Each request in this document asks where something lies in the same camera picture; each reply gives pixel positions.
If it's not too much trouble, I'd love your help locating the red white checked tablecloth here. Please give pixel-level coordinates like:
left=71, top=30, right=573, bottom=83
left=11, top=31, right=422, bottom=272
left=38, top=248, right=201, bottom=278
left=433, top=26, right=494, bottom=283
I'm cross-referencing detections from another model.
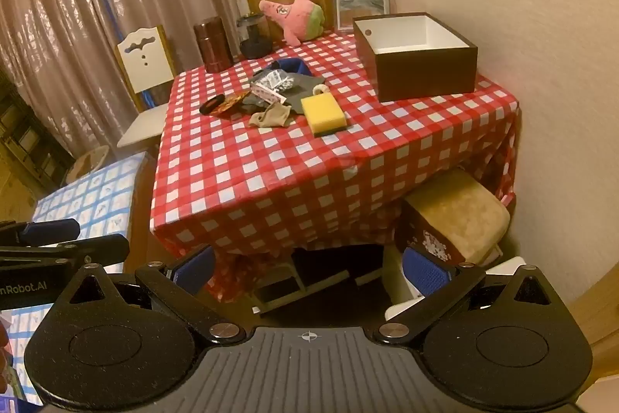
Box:
left=149, top=31, right=523, bottom=302

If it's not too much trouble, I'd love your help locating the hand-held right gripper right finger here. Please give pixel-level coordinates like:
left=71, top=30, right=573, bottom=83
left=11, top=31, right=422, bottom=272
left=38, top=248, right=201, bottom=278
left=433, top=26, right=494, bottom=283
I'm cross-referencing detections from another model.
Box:
left=376, top=246, right=562, bottom=346

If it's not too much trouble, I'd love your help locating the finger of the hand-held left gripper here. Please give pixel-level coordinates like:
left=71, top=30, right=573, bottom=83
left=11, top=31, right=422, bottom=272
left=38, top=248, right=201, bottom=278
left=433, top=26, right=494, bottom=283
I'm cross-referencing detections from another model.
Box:
left=0, top=234, right=131, bottom=271
left=0, top=218, right=82, bottom=248

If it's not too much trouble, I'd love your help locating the brown box white inside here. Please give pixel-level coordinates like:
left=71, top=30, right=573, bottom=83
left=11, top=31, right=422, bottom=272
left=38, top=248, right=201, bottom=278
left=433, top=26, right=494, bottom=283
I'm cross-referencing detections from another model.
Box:
left=352, top=11, right=479, bottom=103

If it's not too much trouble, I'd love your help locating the yellow sponge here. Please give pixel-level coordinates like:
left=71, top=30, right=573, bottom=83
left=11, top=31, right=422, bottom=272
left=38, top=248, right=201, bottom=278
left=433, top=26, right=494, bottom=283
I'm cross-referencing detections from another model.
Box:
left=301, top=93, right=348, bottom=138

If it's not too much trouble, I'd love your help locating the orange cartoon packet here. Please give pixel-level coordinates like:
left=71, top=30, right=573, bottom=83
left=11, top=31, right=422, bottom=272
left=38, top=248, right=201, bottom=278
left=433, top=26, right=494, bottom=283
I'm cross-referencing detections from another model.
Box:
left=213, top=91, right=252, bottom=118

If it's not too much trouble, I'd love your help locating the beige cushioned stool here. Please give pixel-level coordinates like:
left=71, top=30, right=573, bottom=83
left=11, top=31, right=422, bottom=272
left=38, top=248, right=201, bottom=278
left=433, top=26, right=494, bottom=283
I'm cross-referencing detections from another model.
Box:
left=384, top=168, right=528, bottom=322

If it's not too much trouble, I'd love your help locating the beige stocking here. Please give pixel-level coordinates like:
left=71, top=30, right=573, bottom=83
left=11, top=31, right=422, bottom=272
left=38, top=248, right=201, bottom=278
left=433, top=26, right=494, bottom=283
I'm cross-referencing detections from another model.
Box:
left=248, top=102, right=294, bottom=128

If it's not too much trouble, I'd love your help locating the bag of cotton swabs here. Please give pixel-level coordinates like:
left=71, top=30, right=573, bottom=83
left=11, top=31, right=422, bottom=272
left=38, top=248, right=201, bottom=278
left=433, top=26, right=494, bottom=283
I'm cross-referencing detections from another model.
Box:
left=251, top=69, right=296, bottom=93

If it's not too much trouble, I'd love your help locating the pink plush toy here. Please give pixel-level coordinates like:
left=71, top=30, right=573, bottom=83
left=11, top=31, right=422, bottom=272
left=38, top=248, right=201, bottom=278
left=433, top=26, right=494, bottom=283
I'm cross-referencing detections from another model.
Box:
left=258, top=0, right=325, bottom=46

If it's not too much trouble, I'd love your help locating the black hair tie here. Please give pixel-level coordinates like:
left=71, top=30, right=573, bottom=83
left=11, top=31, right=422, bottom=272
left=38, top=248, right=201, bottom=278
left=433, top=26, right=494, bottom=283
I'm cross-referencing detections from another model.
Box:
left=200, top=94, right=227, bottom=115

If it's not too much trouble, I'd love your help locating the framed picture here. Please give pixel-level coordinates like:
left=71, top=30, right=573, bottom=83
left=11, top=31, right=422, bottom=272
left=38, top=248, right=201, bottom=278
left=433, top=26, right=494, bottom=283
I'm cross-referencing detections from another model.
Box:
left=332, top=0, right=392, bottom=33

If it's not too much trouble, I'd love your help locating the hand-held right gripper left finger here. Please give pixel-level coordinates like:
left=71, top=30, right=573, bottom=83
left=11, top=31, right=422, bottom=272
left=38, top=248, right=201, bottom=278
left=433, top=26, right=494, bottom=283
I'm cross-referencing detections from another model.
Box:
left=60, top=243, right=248, bottom=346

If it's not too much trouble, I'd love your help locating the sheer beige curtain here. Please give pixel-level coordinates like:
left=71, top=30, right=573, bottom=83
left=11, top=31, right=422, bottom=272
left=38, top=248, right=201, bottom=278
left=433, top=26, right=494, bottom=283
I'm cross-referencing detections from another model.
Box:
left=0, top=0, right=243, bottom=162

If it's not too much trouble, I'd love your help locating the dark wooden shelf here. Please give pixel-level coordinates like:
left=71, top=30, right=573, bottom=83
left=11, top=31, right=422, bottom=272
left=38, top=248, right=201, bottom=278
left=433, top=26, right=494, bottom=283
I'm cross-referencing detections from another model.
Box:
left=0, top=69, right=73, bottom=196

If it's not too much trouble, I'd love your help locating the brown metal canister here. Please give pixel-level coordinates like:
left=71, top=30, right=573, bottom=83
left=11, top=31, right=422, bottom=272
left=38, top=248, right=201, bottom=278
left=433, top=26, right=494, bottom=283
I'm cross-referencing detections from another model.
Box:
left=193, top=17, right=234, bottom=73

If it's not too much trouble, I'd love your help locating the pink patterned packet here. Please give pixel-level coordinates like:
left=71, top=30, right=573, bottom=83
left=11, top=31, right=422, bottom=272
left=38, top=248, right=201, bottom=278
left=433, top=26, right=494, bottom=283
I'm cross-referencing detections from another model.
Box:
left=250, top=84, right=287, bottom=105

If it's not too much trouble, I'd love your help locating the glass jar black base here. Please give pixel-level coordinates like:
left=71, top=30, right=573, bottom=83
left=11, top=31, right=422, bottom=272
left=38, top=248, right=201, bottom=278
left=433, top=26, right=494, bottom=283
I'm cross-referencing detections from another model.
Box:
left=236, top=12, right=272, bottom=58

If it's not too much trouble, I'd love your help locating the blue checked blanket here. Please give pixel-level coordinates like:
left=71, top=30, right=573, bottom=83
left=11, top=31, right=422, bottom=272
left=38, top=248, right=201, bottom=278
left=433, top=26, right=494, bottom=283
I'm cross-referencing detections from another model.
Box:
left=10, top=152, right=146, bottom=404

